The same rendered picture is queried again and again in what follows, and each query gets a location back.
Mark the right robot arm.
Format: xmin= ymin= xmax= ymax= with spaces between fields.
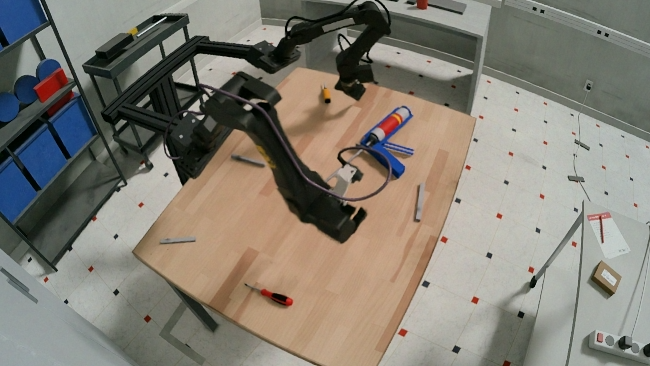
xmin=177 ymin=71 xmax=357 ymax=243

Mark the red and black screwdriver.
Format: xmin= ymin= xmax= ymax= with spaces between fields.
xmin=245 ymin=283 xmax=293 ymax=306

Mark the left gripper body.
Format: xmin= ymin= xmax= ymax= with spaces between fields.
xmin=336 ymin=79 xmax=365 ymax=101

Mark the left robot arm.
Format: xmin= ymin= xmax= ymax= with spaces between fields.
xmin=259 ymin=0 xmax=391 ymax=87

